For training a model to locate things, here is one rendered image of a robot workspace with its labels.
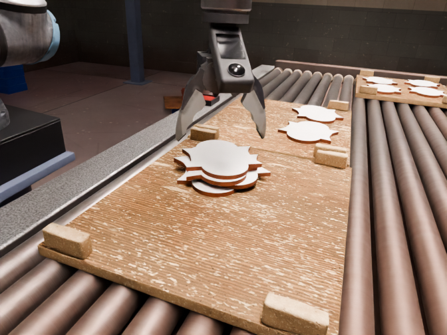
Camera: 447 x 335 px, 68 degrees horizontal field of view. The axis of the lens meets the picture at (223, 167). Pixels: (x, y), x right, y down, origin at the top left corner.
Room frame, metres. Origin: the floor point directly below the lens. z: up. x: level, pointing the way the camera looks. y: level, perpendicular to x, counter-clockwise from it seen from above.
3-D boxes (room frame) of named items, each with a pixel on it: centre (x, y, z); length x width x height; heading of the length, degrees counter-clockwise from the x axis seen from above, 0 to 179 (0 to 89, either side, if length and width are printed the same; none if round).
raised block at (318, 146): (0.61, -0.21, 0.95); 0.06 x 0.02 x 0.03; 72
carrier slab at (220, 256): (0.44, -0.01, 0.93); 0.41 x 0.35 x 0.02; 160
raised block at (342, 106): (0.98, -0.33, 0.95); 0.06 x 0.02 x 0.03; 72
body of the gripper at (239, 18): (0.55, 0.01, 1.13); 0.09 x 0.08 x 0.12; 13
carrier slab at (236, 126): (0.84, -0.15, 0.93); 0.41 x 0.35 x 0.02; 162
